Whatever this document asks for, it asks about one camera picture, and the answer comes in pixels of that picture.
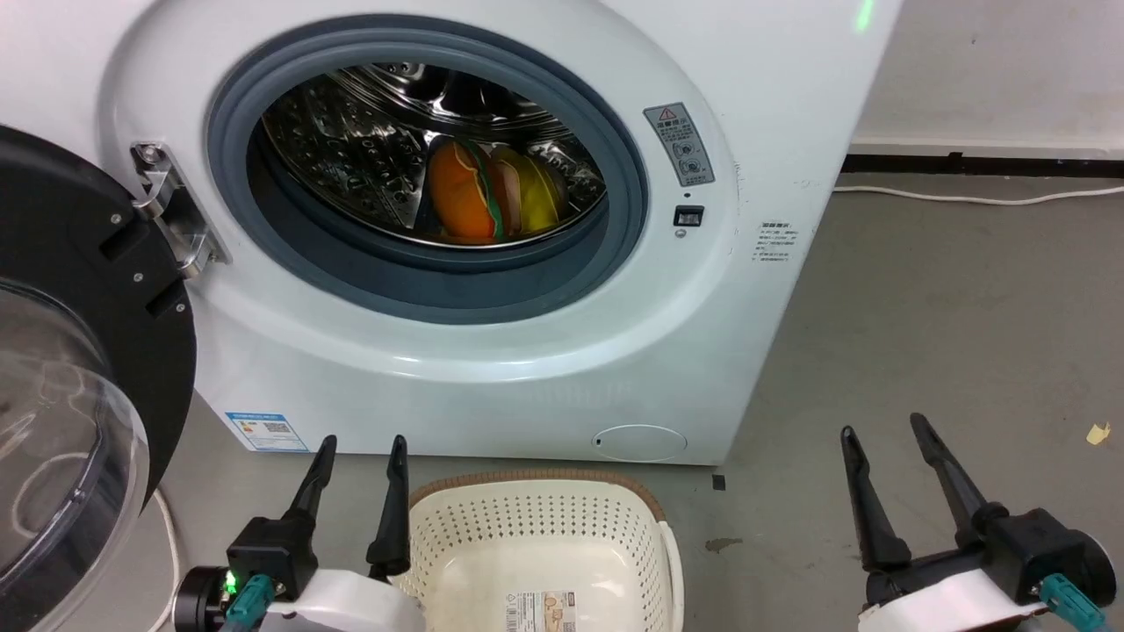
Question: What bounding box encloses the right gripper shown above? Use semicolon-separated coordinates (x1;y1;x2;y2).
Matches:
839;413;1118;632

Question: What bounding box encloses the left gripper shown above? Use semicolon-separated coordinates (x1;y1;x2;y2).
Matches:
174;434;428;632

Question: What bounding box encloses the cream perforated laundry basket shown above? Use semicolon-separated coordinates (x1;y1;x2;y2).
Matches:
391;470;686;632

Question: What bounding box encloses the paper label in basket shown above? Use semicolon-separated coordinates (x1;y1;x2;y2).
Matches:
505;590;578;632

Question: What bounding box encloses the white front-load washing machine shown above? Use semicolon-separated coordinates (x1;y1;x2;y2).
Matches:
0;0;905;466

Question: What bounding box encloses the orange yellow plush toy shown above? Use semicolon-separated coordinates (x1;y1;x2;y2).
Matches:
428;139;570;243

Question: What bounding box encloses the blue energy label sticker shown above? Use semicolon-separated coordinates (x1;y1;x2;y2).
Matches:
225;411;310;453

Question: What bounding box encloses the grey rubber door gasket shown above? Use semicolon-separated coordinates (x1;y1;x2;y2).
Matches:
206;26;651;326

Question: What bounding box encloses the oval white filter cover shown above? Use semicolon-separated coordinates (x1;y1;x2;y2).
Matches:
592;424;688;463

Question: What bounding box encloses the small printed text label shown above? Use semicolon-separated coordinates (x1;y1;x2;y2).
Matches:
757;219;798;264

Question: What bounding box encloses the chrome door hinge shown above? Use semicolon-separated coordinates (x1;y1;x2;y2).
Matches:
130;140;231;280

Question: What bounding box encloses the black baseboard strip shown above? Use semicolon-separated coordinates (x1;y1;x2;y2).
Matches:
841;153;1124;176

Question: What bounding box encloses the stainless steel washer drum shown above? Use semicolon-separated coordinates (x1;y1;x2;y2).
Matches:
262;63;609;248

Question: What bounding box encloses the black round washer door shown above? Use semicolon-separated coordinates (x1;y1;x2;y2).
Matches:
0;123;198;632

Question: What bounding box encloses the grey warning sticker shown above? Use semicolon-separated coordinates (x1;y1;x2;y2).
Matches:
643;102;716;187

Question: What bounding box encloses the teal cable connector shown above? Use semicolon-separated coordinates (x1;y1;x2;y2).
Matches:
220;575;275;632
1039;575;1106;632

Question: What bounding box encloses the white floor cable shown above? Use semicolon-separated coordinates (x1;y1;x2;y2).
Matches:
151;487;183;632
832;183;1124;207

